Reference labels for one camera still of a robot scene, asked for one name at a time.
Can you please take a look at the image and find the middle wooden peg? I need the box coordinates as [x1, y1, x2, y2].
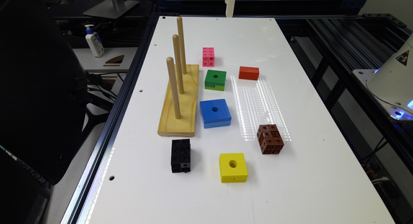
[172, 34, 184, 94]

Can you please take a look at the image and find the wooden peg base board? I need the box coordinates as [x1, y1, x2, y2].
[157, 65, 199, 137]

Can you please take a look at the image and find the yellow square block with hole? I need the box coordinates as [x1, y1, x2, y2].
[219, 153, 248, 183]

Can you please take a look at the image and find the rear wooden peg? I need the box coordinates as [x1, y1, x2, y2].
[177, 16, 186, 74]

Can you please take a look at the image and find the white pump bottle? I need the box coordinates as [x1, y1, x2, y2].
[85, 25, 105, 57]

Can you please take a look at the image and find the pink linking cube block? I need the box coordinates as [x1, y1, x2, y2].
[202, 47, 215, 67]

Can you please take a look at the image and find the black linking cube block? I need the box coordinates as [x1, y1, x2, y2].
[170, 139, 191, 173]

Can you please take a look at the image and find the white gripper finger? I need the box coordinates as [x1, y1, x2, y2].
[225, 0, 235, 17]

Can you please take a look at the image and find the red rectangular block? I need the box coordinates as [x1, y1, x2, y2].
[238, 66, 259, 81]

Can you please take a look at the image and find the green square block with hole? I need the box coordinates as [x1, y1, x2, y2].
[205, 70, 227, 91]

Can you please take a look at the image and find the blue square block with hole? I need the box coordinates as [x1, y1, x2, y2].
[200, 99, 232, 128]

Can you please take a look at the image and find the grey monitor stand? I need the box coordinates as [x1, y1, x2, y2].
[83, 0, 139, 19]

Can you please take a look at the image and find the front wooden peg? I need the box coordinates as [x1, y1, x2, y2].
[166, 57, 181, 119]

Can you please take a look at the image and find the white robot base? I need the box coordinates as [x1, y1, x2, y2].
[353, 37, 412, 121]

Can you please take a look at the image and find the brown linking cube block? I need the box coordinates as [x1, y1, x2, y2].
[257, 124, 284, 154]

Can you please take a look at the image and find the wooden peg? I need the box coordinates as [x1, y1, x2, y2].
[166, 57, 181, 119]
[177, 16, 186, 74]
[172, 34, 184, 94]

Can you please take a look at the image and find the black office chair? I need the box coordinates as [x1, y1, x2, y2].
[1, 0, 88, 185]

